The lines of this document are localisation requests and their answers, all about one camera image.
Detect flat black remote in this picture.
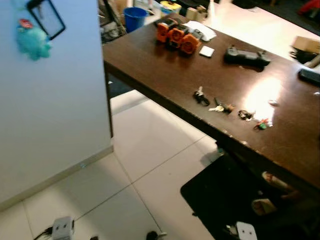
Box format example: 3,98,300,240
298,67,320,86

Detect black handheld controller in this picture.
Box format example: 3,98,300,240
223,45,271,70

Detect white cloth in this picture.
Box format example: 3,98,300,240
184,20,217,42

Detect yellow container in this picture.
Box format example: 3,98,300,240
160,0,182,13

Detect silver key with brown tag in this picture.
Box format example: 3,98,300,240
208,98,236,115

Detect orange and black battery pack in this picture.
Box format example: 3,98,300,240
156,19,173,43
180,32,203,56
167,25,187,50

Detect red cloth item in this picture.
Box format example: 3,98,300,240
299,0,320,16

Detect keys on dark ring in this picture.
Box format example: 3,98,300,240
238,109,255,122

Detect teal plush toy keychain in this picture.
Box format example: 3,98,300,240
15,19,53,62

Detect black framed card holder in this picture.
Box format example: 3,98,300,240
27,0,67,41

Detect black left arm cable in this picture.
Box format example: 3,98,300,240
32,226,53,240

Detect dark brown wooden table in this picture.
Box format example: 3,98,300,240
102,13,320,201

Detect small tan box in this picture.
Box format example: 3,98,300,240
251,198,277,216

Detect keys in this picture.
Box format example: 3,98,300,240
193,86,211,107
238,109,255,122

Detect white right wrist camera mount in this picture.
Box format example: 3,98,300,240
236,221,258,240

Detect key with green red tag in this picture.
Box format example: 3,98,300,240
253,118,274,131

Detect small white square pad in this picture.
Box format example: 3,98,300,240
199,45,215,58

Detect cardboard box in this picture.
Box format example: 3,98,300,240
292,35,320,54

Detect blue plastic bucket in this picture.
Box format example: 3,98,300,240
123,6,149,34

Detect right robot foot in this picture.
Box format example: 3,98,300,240
146,230,168,240

